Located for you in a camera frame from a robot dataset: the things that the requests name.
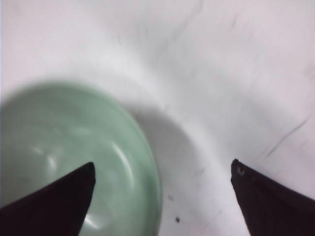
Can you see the green bowl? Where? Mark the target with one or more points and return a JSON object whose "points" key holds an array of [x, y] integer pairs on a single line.
{"points": [[48, 131]]}

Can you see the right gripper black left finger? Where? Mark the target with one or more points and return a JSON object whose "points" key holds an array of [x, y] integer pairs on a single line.
{"points": [[58, 209]]}

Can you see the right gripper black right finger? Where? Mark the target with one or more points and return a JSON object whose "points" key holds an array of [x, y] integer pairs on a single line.
{"points": [[269, 208]]}

